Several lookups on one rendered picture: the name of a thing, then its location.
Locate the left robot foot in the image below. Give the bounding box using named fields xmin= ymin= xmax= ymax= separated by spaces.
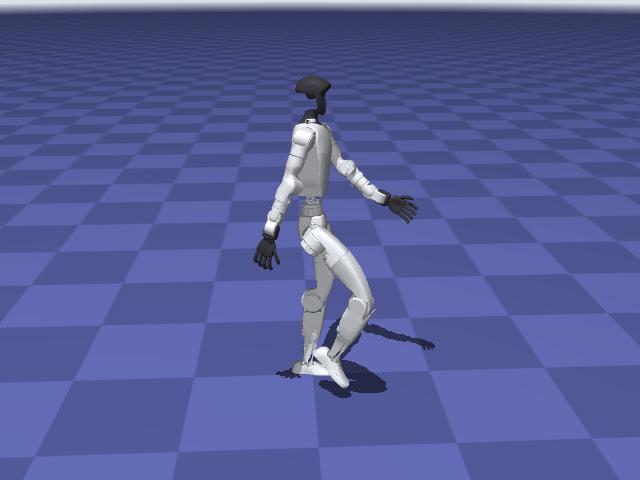
xmin=292 ymin=360 xmax=329 ymax=376

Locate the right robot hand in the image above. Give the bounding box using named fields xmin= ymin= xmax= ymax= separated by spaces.
xmin=254 ymin=226 xmax=280 ymax=270

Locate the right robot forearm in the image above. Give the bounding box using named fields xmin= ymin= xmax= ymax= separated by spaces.
xmin=264 ymin=177 xmax=295 ymax=236

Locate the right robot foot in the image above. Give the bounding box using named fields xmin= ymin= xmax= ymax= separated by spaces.
xmin=313 ymin=346 xmax=349 ymax=388

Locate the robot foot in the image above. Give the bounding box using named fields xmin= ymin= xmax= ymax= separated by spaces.
xmin=313 ymin=346 xmax=349 ymax=388
xmin=292 ymin=360 xmax=329 ymax=376

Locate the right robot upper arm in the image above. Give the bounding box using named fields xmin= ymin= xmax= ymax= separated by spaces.
xmin=282 ymin=127 xmax=316 ymax=195

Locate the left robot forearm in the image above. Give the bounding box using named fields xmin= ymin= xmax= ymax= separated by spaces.
xmin=347 ymin=167 xmax=386 ymax=204

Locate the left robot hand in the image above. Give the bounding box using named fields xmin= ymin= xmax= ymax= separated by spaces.
xmin=376 ymin=189 xmax=418 ymax=224

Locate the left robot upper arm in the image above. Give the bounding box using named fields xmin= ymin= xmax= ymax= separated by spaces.
xmin=323 ymin=123 xmax=356 ymax=177

